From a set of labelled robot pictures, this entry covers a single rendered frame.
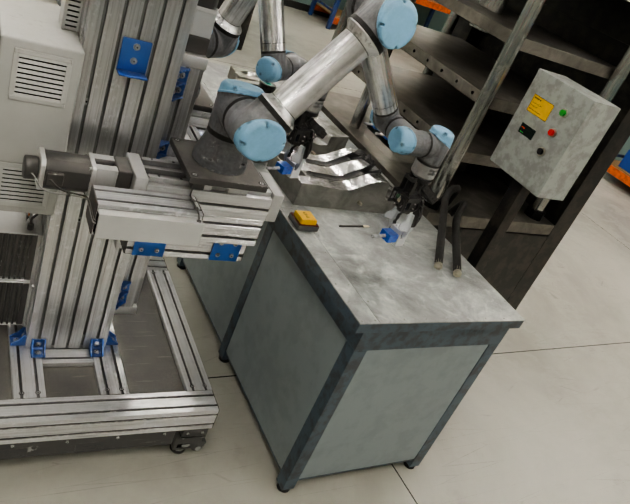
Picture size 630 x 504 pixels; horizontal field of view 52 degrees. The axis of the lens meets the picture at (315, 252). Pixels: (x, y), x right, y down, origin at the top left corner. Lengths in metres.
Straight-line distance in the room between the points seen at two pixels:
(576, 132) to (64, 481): 2.08
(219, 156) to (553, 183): 1.38
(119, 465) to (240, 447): 0.44
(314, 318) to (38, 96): 1.04
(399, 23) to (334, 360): 1.00
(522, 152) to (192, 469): 1.70
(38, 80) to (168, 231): 0.47
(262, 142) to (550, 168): 1.33
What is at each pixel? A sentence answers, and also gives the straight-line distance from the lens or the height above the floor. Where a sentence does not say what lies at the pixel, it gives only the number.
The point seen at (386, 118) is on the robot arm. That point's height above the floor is 1.27.
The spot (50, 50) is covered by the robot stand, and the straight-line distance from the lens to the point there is 1.70.
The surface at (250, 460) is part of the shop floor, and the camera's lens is 2.43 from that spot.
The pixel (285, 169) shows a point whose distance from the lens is 2.17.
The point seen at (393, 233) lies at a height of 0.94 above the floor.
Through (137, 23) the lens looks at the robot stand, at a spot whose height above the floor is 1.32.
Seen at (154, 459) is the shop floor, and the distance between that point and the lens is 2.33.
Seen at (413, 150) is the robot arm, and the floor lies 1.24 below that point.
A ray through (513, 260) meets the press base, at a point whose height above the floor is 0.56.
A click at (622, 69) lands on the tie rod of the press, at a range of 3.18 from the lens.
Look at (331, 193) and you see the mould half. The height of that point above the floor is 0.86.
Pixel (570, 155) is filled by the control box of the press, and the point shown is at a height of 1.26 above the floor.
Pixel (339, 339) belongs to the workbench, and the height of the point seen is 0.65.
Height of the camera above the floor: 1.77
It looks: 28 degrees down
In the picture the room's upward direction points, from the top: 24 degrees clockwise
